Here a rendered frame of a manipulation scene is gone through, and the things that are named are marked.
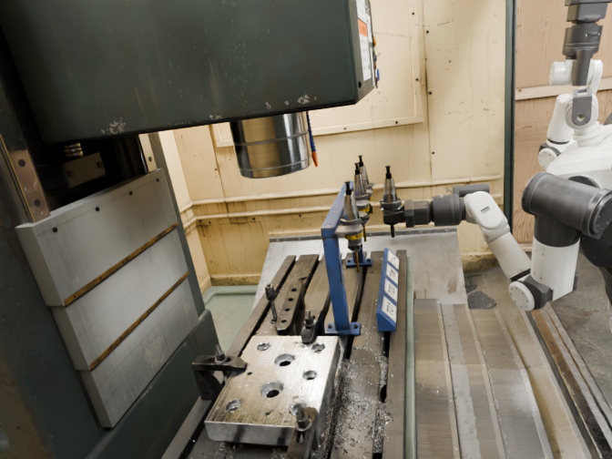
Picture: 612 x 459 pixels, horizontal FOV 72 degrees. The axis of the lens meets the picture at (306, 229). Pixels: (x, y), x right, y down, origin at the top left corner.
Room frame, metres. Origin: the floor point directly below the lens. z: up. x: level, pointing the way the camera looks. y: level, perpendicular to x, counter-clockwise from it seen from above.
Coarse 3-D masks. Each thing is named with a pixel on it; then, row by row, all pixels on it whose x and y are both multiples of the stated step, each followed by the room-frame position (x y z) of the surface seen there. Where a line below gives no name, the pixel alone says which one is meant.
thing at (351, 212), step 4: (344, 196) 1.08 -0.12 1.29; (348, 196) 1.07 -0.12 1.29; (352, 196) 1.08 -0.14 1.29; (344, 200) 1.08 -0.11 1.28; (348, 200) 1.07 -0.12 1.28; (352, 200) 1.07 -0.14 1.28; (344, 204) 1.08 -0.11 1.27; (348, 204) 1.07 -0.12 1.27; (352, 204) 1.07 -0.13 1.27; (356, 204) 1.08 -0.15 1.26; (344, 208) 1.08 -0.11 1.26; (348, 208) 1.07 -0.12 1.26; (352, 208) 1.07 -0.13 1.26; (356, 208) 1.08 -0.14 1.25; (344, 212) 1.08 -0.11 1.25; (348, 212) 1.07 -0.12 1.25; (352, 212) 1.07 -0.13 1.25; (356, 212) 1.07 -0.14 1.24; (344, 216) 1.08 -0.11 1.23; (348, 216) 1.07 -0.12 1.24; (352, 216) 1.07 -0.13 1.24; (356, 216) 1.07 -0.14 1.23
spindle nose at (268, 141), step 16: (304, 112) 0.88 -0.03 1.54; (240, 128) 0.84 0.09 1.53; (256, 128) 0.82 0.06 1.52; (272, 128) 0.82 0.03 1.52; (288, 128) 0.83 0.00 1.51; (304, 128) 0.86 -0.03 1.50; (240, 144) 0.85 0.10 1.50; (256, 144) 0.82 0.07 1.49; (272, 144) 0.82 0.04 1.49; (288, 144) 0.83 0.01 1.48; (304, 144) 0.85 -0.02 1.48; (240, 160) 0.85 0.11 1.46; (256, 160) 0.83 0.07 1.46; (272, 160) 0.82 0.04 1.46; (288, 160) 0.82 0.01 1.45; (304, 160) 0.85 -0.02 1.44; (256, 176) 0.83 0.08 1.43; (272, 176) 0.82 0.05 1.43
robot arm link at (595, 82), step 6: (594, 60) 1.22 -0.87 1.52; (600, 66) 1.20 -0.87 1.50; (594, 72) 1.20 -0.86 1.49; (600, 72) 1.20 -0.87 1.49; (594, 78) 1.20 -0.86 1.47; (600, 78) 1.20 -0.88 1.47; (594, 84) 1.21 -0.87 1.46; (594, 90) 1.21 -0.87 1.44; (558, 96) 1.30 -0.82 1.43; (564, 96) 1.29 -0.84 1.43; (558, 102) 1.27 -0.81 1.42; (564, 102) 1.26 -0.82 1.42; (558, 108) 1.27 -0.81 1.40; (564, 108) 1.26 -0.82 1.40
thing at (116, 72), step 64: (0, 0) 0.90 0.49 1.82; (64, 0) 0.86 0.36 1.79; (128, 0) 0.82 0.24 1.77; (192, 0) 0.79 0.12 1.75; (256, 0) 0.76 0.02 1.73; (320, 0) 0.73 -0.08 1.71; (64, 64) 0.87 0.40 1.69; (128, 64) 0.83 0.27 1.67; (192, 64) 0.80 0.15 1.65; (256, 64) 0.77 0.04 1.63; (320, 64) 0.74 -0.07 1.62; (64, 128) 0.88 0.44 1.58; (128, 128) 0.84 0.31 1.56
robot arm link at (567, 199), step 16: (544, 192) 0.82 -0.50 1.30; (560, 192) 0.80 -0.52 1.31; (576, 192) 0.78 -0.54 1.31; (592, 192) 0.76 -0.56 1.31; (544, 208) 0.81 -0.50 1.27; (560, 208) 0.78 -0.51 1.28; (576, 208) 0.76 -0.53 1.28; (544, 224) 0.82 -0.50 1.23; (560, 224) 0.80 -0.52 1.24; (576, 224) 0.76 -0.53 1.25; (544, 240) 0.83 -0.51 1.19; (560, 240) 0.81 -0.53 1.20; (576, 240) 0.81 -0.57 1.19
